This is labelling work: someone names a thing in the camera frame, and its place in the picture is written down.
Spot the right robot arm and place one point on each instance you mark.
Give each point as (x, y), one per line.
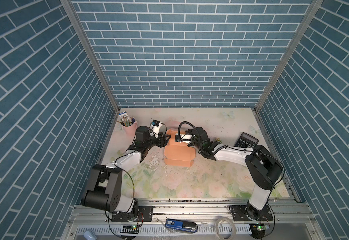
(265, 170)

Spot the left controller board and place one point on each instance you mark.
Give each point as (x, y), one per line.
(129, 232)

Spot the black Dexin desk calculator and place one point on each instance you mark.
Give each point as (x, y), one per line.
(246, 141)

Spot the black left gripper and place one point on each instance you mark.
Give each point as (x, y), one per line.
(161, 141)

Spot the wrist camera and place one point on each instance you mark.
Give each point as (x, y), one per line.
(155, 126)
(186, 138)

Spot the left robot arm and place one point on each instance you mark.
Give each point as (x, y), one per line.
(103, 190)

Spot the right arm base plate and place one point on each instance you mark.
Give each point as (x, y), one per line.
(249, 213)

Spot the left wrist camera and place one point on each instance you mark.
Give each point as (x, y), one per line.
(155, 126)

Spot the pink paper box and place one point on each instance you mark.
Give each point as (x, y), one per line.
(178, 154)

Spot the right controller board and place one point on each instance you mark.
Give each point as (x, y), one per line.
(258, 231)

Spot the blue handheld device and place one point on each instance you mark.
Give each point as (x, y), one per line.
(181, 225)

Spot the pens in cup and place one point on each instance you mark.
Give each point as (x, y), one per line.
(125, 119)

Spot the light blue object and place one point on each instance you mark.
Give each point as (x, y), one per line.
(89, 235)

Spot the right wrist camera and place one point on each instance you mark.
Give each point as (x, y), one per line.
(186, 138)

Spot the pink pen holder cup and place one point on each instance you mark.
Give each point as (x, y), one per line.
(131, 129)

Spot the controller board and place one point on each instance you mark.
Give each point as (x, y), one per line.
(129, 232)
(258, 231)

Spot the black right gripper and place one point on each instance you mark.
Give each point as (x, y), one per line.
(190, 131)

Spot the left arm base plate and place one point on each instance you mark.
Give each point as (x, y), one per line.
(141, 213)

